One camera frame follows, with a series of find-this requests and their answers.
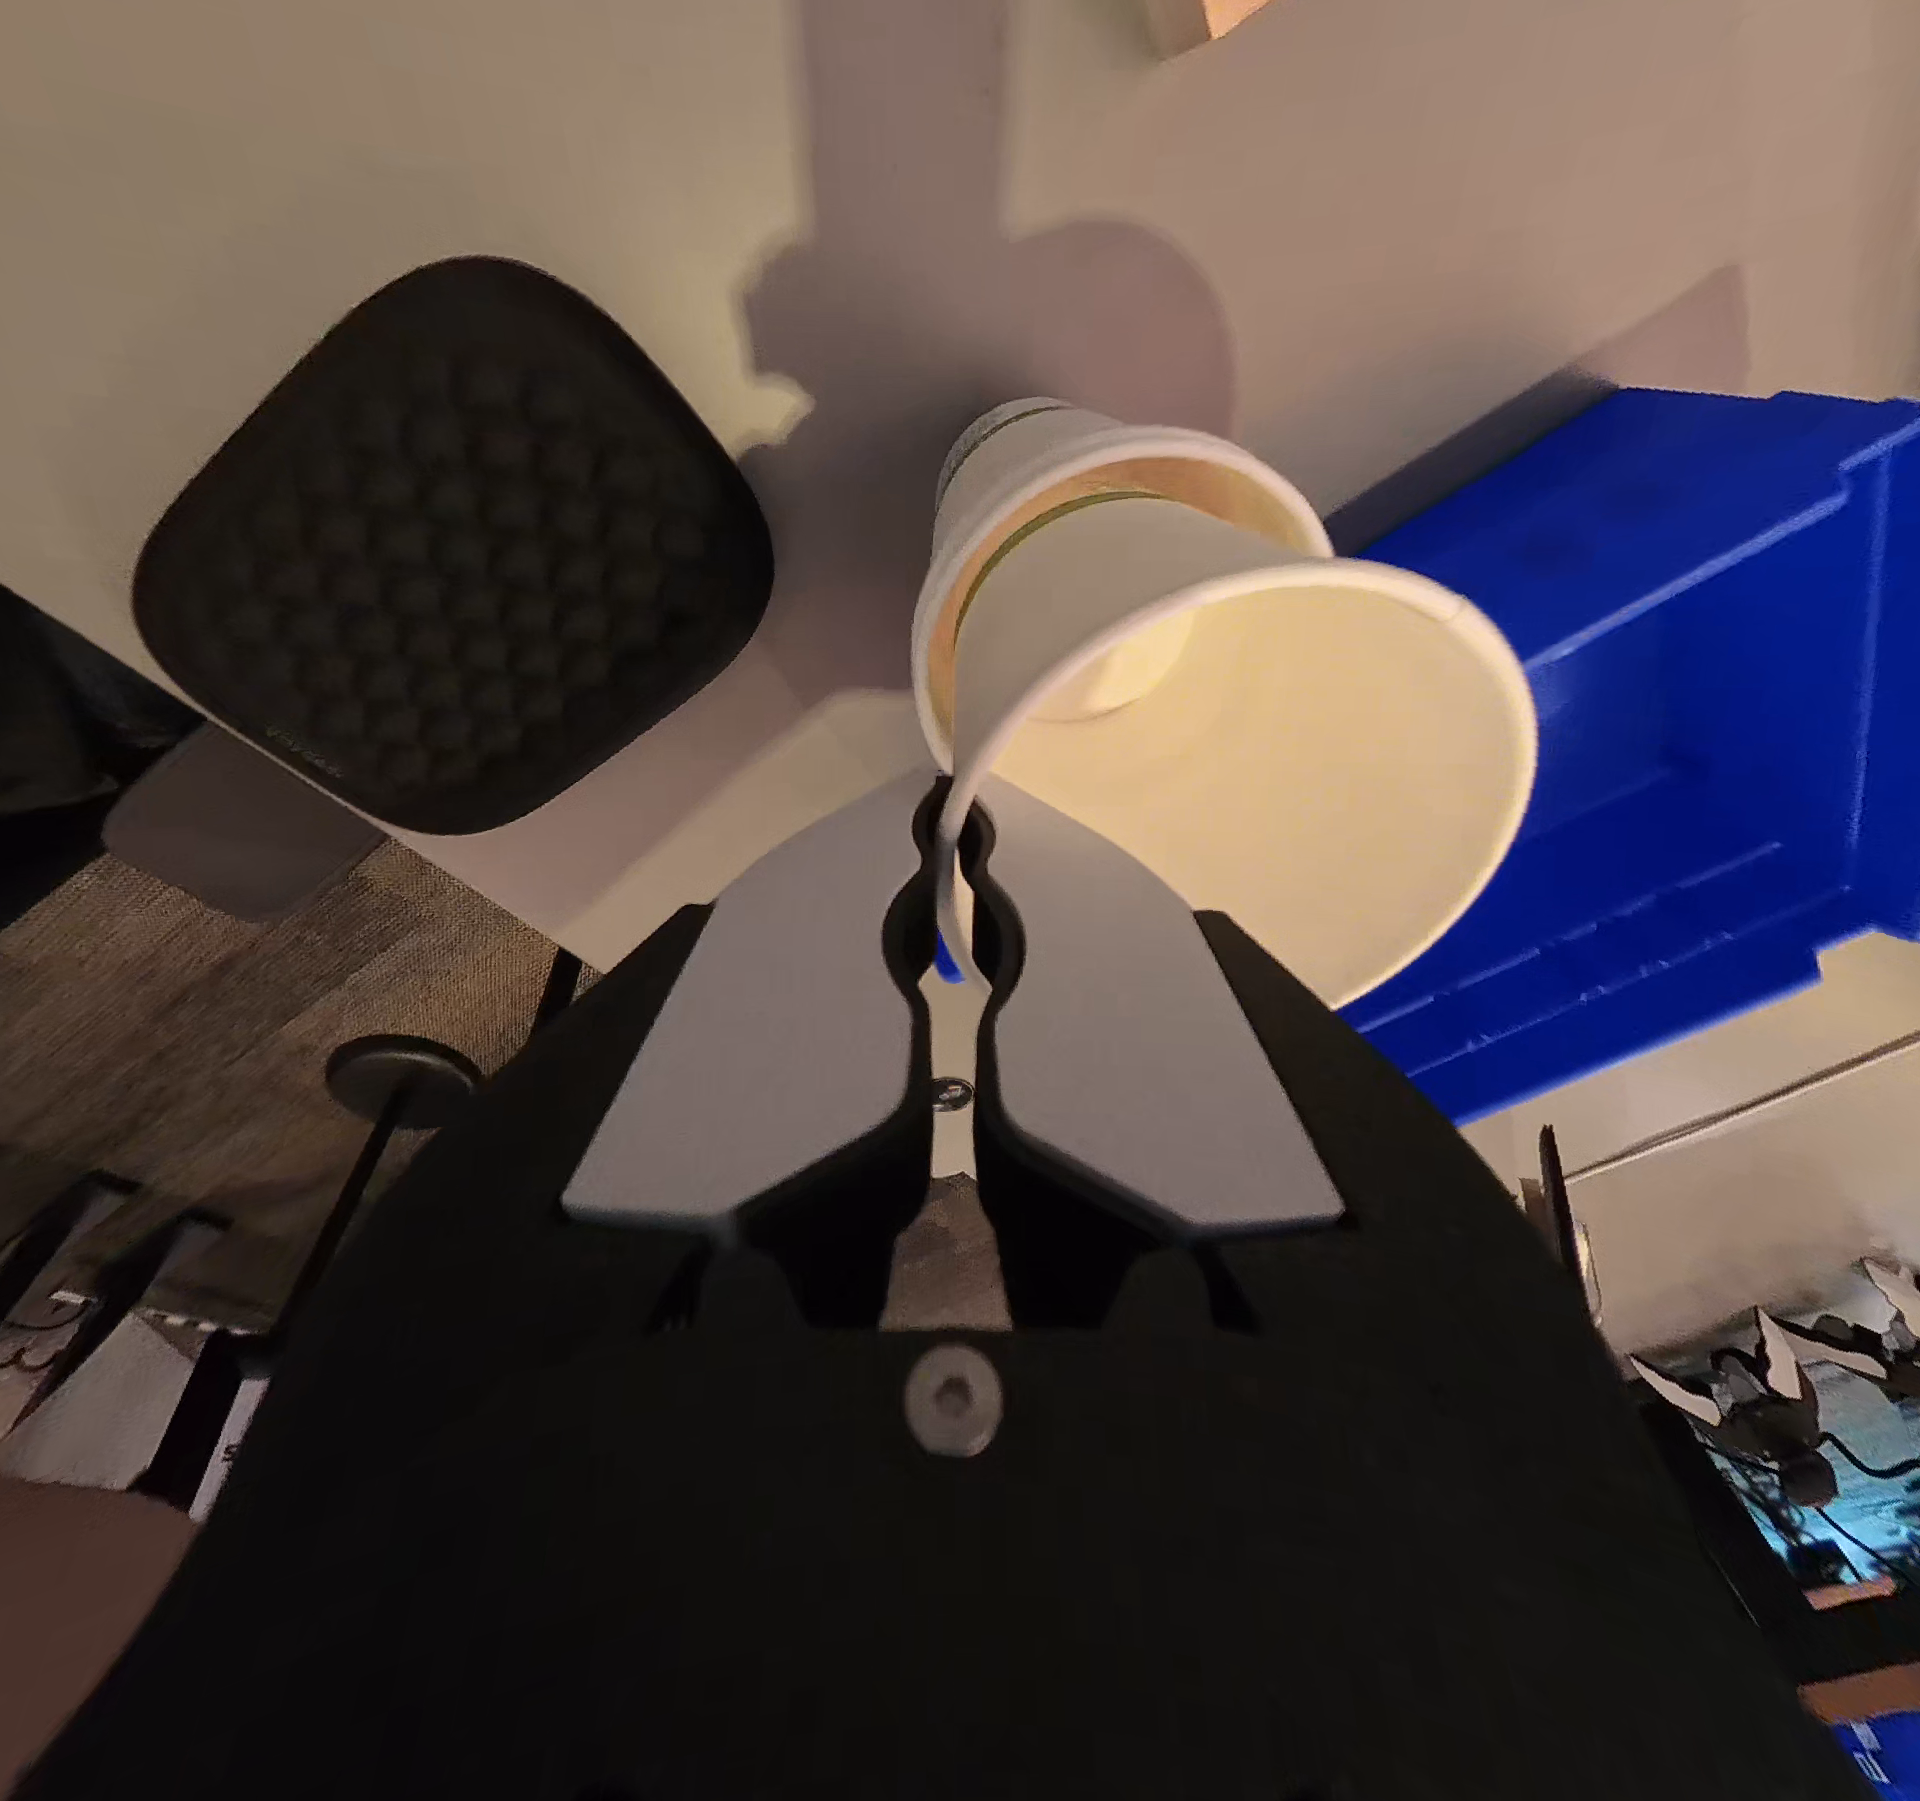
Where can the person's leg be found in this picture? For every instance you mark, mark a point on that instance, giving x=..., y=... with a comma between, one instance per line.
x=76, y=1593

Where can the black floor lamp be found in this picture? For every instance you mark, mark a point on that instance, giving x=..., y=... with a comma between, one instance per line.
x=405, y=1075

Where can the spare hand-held gripper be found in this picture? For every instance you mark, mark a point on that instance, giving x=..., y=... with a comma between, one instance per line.
x=1726, y=1383
x=1883, y=1308

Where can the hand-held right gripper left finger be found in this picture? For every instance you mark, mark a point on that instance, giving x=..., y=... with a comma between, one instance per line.
x=750, y=1066

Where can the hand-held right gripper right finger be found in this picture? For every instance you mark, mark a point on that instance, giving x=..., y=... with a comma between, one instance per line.
x=1155, y=1066

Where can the blue plastic bin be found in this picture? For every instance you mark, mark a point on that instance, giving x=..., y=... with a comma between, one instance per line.
x=1696, y=722

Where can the black textured wrist pad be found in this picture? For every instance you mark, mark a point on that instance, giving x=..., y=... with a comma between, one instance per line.
x=450, y=542

